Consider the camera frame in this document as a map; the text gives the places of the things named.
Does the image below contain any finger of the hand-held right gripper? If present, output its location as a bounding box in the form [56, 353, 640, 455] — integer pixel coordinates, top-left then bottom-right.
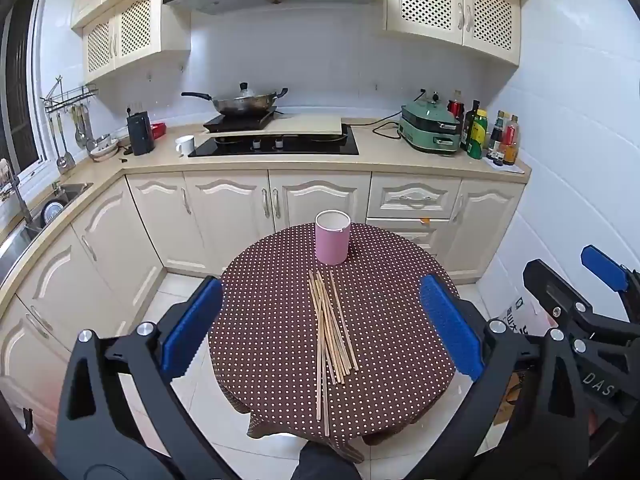
[580, 245, 640, 331]
[522, 259, 633, 411]

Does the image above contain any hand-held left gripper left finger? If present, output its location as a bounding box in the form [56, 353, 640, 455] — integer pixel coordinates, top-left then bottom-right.
[56, 276, 236, 480]

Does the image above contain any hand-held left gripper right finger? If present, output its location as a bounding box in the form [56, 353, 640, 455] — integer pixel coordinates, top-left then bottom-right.
[419, 274, 593, 480]

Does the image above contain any pile of wooden chopsticks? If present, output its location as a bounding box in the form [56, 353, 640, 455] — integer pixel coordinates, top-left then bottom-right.
[307, 270, 360, 438]

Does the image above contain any pink cylindrical cup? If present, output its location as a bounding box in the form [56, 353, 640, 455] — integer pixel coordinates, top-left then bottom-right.
[315, 210, 350, 265]

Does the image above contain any white printed carton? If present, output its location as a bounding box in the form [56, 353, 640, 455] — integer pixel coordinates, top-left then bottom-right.
[492, 280, 556, 341]

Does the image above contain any round polka-dot table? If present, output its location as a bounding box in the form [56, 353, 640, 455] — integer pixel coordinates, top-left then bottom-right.
[207, 222, 463, 463]

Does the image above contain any cream cabinet drawer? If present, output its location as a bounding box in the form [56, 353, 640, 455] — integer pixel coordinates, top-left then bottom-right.
[367, 174, 462, 220]
[365, 219, 453, 261]

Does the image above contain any red label sauce bottle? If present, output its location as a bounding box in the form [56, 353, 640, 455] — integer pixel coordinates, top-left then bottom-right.
[501, 115, 520, 166]

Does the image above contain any dark sauce bottle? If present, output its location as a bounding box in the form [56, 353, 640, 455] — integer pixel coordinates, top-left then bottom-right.
[487, 110, 506, 161]

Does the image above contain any yellow green bottle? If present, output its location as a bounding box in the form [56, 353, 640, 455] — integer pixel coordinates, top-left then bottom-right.
[467, 109, 490, 161]

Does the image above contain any plate in sink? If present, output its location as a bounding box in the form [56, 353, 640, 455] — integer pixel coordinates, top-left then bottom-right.
[42, 200, 68, 226]

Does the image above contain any person's dark trouser leg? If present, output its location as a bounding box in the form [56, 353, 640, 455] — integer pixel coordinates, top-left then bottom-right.
[292, 442, 363, 480]

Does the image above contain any beige kitchen countertop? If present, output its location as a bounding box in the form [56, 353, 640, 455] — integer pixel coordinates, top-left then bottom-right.
[0, 122, 532, 301]

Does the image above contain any green electric cooker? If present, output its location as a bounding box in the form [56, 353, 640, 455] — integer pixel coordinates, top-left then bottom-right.
[398, 91, 463, 156]

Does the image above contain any steel kitchen sink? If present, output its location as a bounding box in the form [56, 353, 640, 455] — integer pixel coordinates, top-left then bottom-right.
[0, 182, 94, 286]

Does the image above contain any stack of bowls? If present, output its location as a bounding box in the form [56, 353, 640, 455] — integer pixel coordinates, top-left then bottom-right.
[86, 134, 121, 162]

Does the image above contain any black electric kettle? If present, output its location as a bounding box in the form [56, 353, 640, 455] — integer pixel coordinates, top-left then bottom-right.
[126, 110, 156, 156]

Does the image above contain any black glass gas hob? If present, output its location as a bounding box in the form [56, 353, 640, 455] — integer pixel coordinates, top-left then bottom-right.
[188, 127, 360, 158]

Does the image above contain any black induction cooker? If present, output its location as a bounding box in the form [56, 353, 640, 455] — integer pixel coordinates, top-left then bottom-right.
[202, 109, 286, 133]

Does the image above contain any hanging metal ladle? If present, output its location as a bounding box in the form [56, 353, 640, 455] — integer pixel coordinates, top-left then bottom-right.
[50, 110, 76, 171]

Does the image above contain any metal faucet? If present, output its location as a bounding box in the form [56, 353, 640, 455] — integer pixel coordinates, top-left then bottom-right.
[0, 157, 36, 228]

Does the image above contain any steel wok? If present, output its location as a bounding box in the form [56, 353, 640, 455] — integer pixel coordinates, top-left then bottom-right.
[181, 87, 289, 116]

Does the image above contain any glass wok lid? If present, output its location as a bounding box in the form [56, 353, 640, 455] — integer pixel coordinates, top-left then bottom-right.
[215, 81, 276, 106]

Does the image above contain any cream lattice upper cabinet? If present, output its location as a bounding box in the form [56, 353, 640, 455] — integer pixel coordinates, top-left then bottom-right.
[70, 0, 236, 83]
[382, 0, 533, 66]

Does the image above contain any kitchen window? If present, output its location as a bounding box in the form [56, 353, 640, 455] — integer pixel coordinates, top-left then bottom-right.
[0, 0, 46, 166]

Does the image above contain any black power cable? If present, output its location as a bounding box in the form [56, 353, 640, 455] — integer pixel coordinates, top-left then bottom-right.
[372, 110, 426, 141]

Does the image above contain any metal wall utensil rack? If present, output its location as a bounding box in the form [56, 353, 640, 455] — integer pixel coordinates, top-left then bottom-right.
[42, 76, 99, 113]

